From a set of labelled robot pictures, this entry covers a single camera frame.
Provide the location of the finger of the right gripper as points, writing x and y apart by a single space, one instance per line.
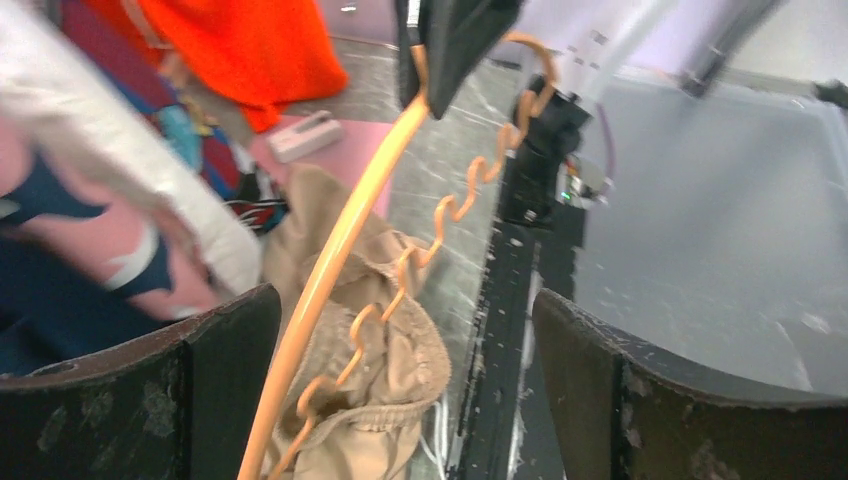
456 36

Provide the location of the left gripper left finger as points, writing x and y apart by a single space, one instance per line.
178 403

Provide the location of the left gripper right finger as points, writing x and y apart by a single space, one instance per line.
625 408

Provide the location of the beige shorts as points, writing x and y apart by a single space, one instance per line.
370 427

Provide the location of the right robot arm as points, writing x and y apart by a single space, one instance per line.
584 70

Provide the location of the pink patterned shorts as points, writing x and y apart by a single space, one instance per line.
98 231

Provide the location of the navy blue shorts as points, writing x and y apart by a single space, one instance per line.
51 311

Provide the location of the orange shorts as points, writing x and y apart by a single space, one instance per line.
262 55

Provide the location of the colourful cartoon print shorts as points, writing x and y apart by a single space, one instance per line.
206 150

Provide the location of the white shorts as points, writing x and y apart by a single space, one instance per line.
55 95

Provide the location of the pink mat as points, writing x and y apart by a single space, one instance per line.
346 160

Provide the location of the white stapler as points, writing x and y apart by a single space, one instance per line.
305 136

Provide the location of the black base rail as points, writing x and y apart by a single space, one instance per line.
505 429

